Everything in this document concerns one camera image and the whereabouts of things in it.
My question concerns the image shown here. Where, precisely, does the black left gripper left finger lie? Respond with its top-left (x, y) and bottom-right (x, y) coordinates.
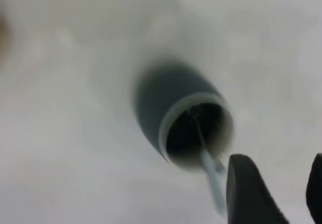
top-left (225, 154), bottom-right (290, 224)

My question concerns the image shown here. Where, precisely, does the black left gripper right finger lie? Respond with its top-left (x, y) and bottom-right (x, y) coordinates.
top-left (305, 153), bottom-right (322, 224)

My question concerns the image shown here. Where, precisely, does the spoon with light blue handle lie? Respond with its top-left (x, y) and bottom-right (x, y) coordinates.
top-left (188, 108), bottom-right (227, 216)

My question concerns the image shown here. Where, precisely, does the dark grey ceramic cup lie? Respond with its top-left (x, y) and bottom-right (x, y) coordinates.
top-left (134, 59), bottom-right (236, 170)

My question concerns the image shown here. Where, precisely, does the dark coffee liquid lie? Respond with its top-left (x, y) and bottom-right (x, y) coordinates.
top-left (166, 103), bottom-right (227, 161)

